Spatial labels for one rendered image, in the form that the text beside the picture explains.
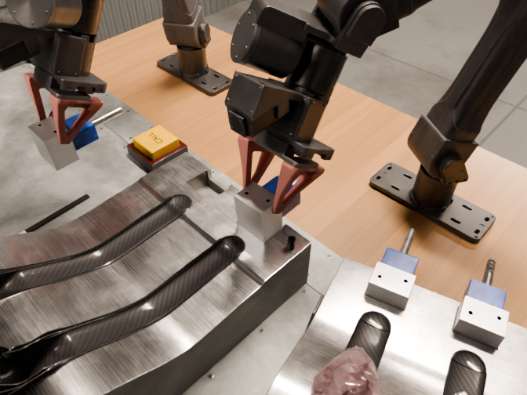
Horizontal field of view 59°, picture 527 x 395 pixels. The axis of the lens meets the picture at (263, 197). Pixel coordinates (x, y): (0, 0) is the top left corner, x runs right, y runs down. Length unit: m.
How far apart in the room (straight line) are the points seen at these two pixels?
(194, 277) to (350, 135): 0.48
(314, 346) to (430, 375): 0.13
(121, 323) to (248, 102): 0.28
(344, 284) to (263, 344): 0.13
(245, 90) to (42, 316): 0.31
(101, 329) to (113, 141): 0.48
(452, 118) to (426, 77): 2.14
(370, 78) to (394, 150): 1.83
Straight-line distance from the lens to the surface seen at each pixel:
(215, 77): 1.08
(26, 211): 0.85
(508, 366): 0.61
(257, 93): 0.47
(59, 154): 0.72
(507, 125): 2.59
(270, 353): 0.62
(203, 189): 0.71
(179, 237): 0.62
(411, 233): 0.68
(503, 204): 0.87
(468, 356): 0.60
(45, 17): 0.59
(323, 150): 0.54
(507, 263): 0.78
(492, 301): 0.63
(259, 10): 0.49
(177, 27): 1.00
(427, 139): 0.71
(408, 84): 2.73
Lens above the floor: 1.35
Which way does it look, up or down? 45 degrees down
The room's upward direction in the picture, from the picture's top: straight up
